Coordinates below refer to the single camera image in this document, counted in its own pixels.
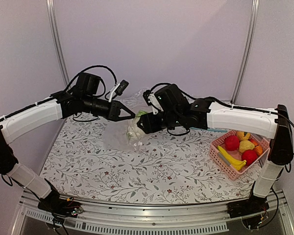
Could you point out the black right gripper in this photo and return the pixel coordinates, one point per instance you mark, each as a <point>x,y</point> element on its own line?
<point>148,126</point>

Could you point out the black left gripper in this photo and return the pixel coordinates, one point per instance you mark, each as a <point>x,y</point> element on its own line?
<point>114,109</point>

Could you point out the clear zip top bag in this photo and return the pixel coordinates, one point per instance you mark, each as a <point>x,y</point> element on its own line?
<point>115,137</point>

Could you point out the white toy cauliflower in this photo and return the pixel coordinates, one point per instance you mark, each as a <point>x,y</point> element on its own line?
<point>134,133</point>

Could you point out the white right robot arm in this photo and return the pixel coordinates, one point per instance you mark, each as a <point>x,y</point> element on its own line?
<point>273,124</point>

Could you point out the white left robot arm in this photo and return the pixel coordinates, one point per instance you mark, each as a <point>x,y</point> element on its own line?
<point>18,123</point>

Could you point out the clear bag at back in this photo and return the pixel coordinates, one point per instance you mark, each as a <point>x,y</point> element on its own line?
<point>136,102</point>

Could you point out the floral tablecloth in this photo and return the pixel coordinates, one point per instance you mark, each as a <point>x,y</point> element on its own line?
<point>167,169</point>

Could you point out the pink plastic basket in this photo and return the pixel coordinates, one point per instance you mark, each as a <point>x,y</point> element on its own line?
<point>235,152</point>

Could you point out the yellow toy lemon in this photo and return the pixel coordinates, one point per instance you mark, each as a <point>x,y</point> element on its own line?
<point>245,145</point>

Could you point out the yellow toy banana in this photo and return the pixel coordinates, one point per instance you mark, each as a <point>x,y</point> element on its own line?
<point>237,164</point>

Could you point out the red toy apple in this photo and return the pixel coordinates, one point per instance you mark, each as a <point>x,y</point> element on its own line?
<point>249,156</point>

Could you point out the orange toy fruit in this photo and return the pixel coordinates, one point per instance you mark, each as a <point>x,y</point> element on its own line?
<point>258,150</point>

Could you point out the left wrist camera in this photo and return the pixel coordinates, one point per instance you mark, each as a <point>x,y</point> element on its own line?
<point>118,90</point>

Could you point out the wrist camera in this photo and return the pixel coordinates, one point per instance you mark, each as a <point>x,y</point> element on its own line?
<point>152,101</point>
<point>118,90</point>

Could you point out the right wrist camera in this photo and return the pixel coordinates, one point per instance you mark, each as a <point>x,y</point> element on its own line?
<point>152,101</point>

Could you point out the aluminium front rail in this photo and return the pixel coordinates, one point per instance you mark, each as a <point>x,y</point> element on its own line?
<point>112,218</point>

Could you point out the right aluminium post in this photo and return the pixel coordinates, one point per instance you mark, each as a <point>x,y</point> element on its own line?
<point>247,49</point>

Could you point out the aluminium post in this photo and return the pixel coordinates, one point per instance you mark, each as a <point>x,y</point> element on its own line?
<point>247,49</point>
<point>56,40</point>

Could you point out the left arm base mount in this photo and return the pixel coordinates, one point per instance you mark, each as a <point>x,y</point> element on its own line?
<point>58,206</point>

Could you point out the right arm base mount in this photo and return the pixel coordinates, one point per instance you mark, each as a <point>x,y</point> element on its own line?
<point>252,207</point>

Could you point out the left aluminium post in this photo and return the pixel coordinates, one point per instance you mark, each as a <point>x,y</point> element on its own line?
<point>56,40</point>

